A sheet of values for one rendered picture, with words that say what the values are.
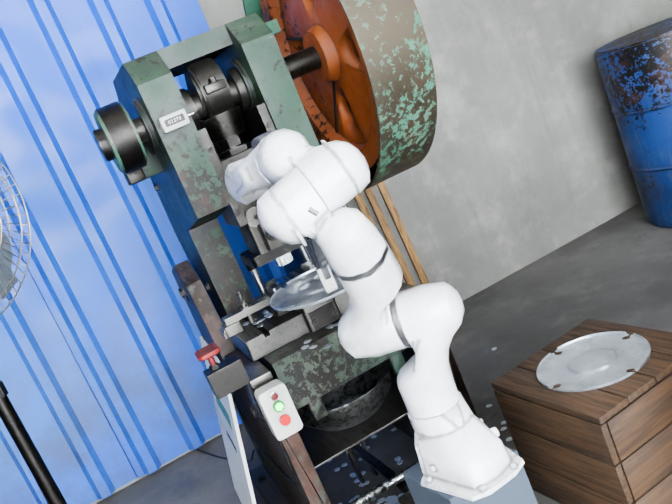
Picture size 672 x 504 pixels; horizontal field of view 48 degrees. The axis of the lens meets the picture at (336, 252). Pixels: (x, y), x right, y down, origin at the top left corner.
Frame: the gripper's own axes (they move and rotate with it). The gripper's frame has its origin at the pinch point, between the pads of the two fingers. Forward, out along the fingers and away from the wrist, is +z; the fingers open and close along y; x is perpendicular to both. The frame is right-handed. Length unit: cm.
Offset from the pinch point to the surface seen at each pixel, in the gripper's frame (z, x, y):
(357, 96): -37, 36, -26
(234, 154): -35.6, -2.0, -31.9
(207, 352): 5.7, -33.4, -10.2
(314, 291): 3.1, -2.9, -5.9
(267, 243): -10.1, -5.1, -25.0
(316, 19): -61, 36, -33
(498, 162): 25, 144, -153
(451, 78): -22, 136, -152
